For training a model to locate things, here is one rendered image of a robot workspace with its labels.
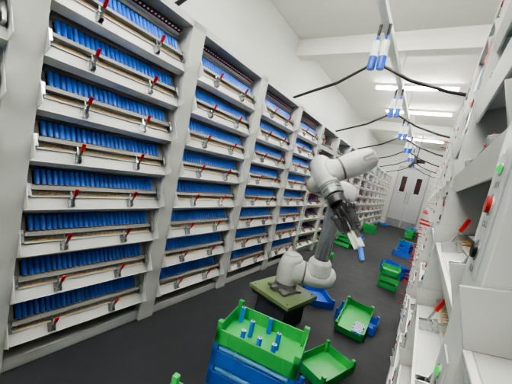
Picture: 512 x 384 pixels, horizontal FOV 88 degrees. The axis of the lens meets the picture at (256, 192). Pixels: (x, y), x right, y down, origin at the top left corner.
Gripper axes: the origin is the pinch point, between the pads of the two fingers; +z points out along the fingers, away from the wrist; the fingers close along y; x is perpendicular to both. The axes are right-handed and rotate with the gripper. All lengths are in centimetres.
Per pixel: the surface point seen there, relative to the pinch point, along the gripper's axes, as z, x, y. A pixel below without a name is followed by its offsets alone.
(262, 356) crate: 29, -39, -24
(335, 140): -197, 195, -112
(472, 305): 29, -60, 56
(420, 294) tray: 24.9, -0.6, 13.8
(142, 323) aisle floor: -4, -65, -113
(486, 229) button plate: 24, -56, 58
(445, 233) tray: 11.9, 2.3, 28.9
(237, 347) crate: 24, -45, -29
